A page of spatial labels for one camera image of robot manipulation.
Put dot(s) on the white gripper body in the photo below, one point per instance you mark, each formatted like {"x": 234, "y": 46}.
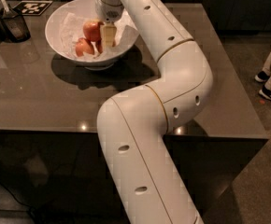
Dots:
{"x": 109, "y": 10}

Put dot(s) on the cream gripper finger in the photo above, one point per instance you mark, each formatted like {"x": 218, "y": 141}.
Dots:
{"x": 108, "y": 32}

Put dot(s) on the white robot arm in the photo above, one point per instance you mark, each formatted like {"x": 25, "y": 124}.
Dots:
{"x": 131, "y": 125}

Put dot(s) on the white ceramic bowl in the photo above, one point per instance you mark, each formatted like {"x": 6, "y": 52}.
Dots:
{"x": 82, "y": 8}

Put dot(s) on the white crumpled paper liner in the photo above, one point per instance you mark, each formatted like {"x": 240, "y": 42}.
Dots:
{"x": 72, "y": 30}

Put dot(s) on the black white fiducial marker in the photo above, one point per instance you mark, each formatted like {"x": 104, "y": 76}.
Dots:
{"x": 32, "y": 7}

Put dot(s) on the dark glass cup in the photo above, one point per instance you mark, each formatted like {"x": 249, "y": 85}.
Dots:
{"x": 14, "y": 25}

